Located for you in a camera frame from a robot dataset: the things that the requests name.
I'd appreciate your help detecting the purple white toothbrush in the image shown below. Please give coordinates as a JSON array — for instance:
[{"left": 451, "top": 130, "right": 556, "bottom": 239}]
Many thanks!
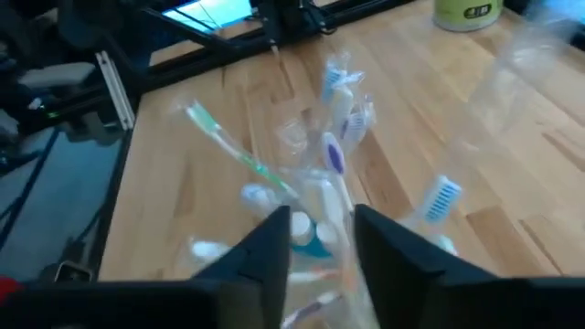
[
  {"left": 340, "top": 98, "right": 378, "bottom": 154},
  {"left": 321, "top": 131, "right": 356, "bottom": 214}
]

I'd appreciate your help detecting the orange white toothbrush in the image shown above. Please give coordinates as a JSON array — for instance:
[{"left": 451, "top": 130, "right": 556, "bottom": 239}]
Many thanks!
[
  {"left": 287, "top": 268, "right": 342, "bottom": 285},
  {"left": 186, "top": 238, "right": 232, "bottom": 269}
]

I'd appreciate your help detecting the black aluminium table frame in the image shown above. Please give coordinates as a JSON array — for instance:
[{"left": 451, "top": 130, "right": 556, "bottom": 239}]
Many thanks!
[{"left": 89, "top": 0, "right": 412, "bottom": 278}]

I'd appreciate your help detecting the clear acrylic organizer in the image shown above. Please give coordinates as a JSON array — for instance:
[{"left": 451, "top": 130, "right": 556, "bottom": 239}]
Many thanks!
[{"left": 273, "top": 116, "right": 380, "bottom": 329}]

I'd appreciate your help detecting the green disinfecting wipes canister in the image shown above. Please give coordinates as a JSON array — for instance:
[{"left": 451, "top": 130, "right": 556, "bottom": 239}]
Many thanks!
[{"left": 432, "top": 0, "right": 505, "bottom": 33}]

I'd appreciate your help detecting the blue white toothbrush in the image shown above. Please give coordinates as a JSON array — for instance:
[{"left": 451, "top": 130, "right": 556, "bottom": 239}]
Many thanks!
[
  {"left": 319, "top": 61, "right": 367, "bottom": 133},
  {"left": 401, "top": 174, "right": 463, "bottom": 229}
]

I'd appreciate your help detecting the red object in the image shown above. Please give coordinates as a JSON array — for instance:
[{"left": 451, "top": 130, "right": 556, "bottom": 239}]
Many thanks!
[{"left": 0, "top": 275, "right": 25, "bottom": 305}]

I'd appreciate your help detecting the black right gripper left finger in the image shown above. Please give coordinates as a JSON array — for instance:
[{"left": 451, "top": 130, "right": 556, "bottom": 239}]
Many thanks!
[{"left": 0, "top": 205, "right": 293, "bottom": 329}]

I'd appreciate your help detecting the teal mouthwash bottle white cap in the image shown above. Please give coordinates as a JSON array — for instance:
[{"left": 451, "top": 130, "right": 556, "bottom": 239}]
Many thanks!
[
  {"left": 314, "top": 220, "right": 342, "bottom": 258},
  {"left": 290, "top": 211, "right": 316, "bottom": 257}
]

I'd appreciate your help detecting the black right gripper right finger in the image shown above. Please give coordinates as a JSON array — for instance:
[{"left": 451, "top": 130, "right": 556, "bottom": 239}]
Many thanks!
[{"left": 354, "top": 204, "right": 585, "bottom": 329}]

